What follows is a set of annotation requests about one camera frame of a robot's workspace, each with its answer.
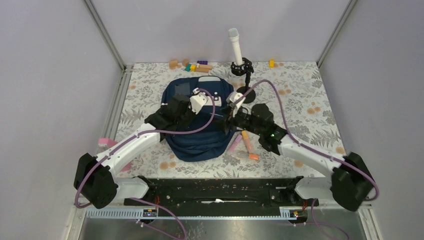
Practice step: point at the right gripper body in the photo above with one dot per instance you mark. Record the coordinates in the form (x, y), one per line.
(243, 121)

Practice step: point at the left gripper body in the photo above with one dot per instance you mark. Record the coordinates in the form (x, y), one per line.
(184, 120)

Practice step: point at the navy blue student backpack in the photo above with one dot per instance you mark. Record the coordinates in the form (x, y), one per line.
(212, 141)

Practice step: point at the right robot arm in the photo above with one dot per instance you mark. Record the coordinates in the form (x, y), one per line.
(347, 180)

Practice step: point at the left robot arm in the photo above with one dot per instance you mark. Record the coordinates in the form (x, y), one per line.
(96, 179)

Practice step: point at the pink highlighter pen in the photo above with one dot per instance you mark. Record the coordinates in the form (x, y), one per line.
(234, 144)

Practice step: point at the grey orange-capped marker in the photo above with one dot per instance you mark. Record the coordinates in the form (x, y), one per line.
(247, 155)

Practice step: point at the small yellow block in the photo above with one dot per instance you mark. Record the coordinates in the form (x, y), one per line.
(193, 68)

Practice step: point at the long tan wooden block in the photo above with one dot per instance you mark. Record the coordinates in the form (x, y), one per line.
(203, 68)

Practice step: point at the black microphone stand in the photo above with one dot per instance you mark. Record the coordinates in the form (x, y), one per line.
(245, 69)

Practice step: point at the round wooden block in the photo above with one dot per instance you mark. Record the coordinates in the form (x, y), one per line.
(185, 62)

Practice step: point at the purple toy block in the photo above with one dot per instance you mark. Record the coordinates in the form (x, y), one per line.
(202, 62)

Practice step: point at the yellow toy block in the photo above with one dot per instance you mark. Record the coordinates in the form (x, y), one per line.
(271, 63)

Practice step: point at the pink box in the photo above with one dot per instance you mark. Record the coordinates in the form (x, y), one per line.
(105, 144)

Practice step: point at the white microphone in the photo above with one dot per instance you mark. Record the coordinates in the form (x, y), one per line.
(234, 38)

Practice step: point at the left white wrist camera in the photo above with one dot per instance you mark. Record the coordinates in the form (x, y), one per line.
(198, 100)

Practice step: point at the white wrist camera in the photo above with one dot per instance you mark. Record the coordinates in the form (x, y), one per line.
(198, 100)
(235, 101)

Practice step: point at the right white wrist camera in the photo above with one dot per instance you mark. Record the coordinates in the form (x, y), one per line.
(235, 101)

